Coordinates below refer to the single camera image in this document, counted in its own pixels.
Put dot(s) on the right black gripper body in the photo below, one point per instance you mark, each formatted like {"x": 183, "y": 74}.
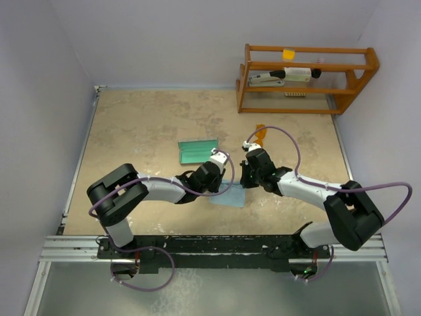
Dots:
{"x": 250, "y": 179}

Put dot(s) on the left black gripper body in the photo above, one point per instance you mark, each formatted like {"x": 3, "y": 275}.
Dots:
{"x": 213, "y": 187}

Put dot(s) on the grey-brown glasses case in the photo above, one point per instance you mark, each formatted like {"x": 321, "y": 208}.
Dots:
{"x": 196, "y": 151}

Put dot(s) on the light blue cleaning cloth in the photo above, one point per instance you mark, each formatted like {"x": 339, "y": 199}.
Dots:
{"x": 233, "y": 197}

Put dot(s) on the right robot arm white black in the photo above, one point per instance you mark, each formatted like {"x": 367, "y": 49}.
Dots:
{"x": 352, "y": 216}

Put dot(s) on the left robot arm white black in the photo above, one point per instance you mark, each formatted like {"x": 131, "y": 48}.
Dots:
{"x": 118, "y": 193}

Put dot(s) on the orange sunglasses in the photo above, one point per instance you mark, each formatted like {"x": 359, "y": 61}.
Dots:
{"x": 259, "y": 135}

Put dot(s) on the staples strip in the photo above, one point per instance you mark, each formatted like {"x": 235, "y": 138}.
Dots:
{"x": 295, "y": 94}

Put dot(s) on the white stapler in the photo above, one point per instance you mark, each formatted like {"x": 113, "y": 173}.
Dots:
{"x": 267, "y": 79}

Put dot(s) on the white red box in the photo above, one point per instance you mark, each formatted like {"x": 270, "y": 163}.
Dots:
{"x": 296, "y": 74}

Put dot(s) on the black round knob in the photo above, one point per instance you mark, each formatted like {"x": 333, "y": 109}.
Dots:
{"x": 316, "y": 73}

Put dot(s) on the yellow sticky note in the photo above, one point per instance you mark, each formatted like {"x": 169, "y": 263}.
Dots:
{"x": 288, "y": 54}

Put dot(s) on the wooden shelf rack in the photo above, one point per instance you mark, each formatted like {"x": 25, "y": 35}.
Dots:
{"x": 273, "y": 69}

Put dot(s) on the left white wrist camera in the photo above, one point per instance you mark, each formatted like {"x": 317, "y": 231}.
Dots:
{"x": 218, "y": 158}

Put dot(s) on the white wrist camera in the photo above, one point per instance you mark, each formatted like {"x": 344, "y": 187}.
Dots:
{"x": 248, "y": 147}
{"x": 218, "y": 158}

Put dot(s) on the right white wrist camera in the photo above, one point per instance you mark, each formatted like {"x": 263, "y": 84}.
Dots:
{"x": 248, "y": 147}

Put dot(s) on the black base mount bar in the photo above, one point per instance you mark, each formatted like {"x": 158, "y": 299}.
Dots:
{"x": 147, "y": 254}

